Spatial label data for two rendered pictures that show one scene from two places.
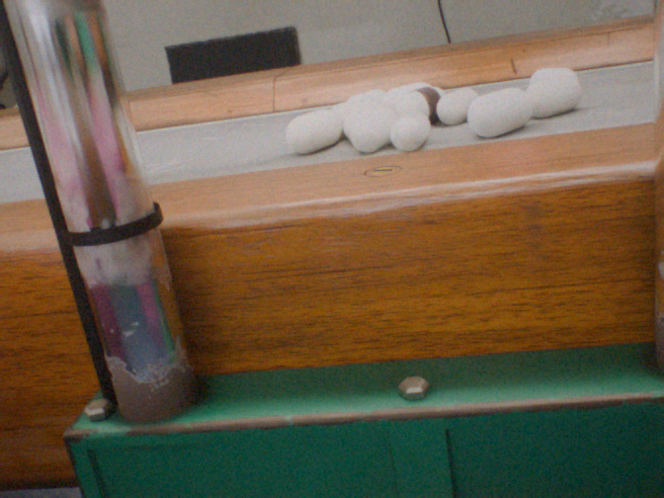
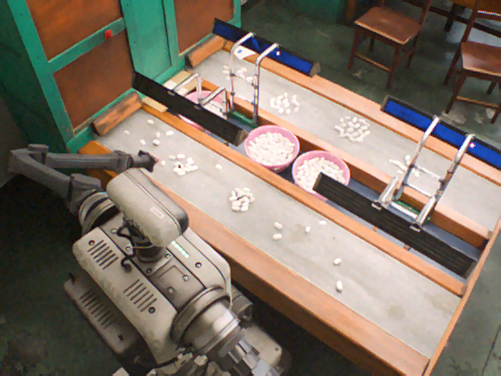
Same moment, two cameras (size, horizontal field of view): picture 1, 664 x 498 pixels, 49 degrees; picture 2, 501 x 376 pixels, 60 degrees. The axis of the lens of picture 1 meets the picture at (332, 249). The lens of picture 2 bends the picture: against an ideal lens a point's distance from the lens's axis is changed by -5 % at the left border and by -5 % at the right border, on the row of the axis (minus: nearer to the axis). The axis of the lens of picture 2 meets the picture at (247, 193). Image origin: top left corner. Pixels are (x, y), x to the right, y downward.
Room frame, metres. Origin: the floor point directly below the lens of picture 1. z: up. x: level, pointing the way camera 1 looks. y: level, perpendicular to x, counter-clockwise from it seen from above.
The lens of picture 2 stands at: (1.52, 0.84, 2.36)
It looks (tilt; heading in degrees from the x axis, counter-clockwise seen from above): 52 degrees down; 206
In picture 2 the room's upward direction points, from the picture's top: 1 degrees clockwise
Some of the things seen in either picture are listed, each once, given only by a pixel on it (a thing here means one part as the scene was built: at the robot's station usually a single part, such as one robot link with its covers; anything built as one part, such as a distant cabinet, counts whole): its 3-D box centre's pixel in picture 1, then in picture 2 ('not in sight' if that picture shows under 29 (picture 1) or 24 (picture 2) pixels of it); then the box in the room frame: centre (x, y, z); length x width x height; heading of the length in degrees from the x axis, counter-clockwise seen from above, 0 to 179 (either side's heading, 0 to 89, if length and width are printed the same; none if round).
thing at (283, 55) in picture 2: not in sight; (263, 44); (-0.22, 0.05, 1.08); 0.62 x 0.08 x 0.07; 80
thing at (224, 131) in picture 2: not in sight; (185, 104); (0.33, -0.05, 1.08); 0.62 x 0.08 x 0.07; 80
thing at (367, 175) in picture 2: not in sight; (317, 149); (-0.03, 0.46, 0.71); 1.81 x 0.05 x 0.11; 80
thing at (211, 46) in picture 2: not in sight; (206, 49); (-0.36, -0.37, 0.83); 0.30 x 0.06 x 0.07; 170
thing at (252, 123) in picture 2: not in sight; (253, 81); (-0.14, 0.04, 0.90); 0.20 x 0.19 x 0.45; 80
